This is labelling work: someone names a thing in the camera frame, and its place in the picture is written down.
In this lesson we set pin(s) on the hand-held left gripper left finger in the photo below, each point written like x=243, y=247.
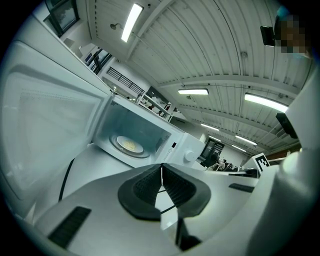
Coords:
x=140, y=195

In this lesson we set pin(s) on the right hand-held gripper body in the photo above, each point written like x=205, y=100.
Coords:
x=261, y=162

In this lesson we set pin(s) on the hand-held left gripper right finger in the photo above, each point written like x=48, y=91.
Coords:
x=187, y=195

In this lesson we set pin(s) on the white and yellow item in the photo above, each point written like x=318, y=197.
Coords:
x=130, y=145

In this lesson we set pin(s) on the white microwave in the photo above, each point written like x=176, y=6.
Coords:
x=182, y=142

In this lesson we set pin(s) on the glass microwave turntable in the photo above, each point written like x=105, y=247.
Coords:
x=147, y=153

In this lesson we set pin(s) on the long ceiling light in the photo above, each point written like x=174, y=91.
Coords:
x=210, y=127
x=265, y=102
x=246, y=140
x=215, y=138
x=238, y=148
x=132, y=22
x=193, y=91

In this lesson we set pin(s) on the white table with black lines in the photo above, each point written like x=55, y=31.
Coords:
x=105, y=165

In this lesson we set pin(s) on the round ceiling sensor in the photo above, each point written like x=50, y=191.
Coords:
x=115, y=25
x=190, y=97

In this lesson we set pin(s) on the black metal railing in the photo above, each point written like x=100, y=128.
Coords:
x=130, y=83

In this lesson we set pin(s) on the person's head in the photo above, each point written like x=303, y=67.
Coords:
x=292, y=32

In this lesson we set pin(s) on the dark framed window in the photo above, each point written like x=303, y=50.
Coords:
x=98, y=60
x=62, y=17

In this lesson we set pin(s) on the black head-worn camera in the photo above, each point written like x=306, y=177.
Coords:
x=267, y=35

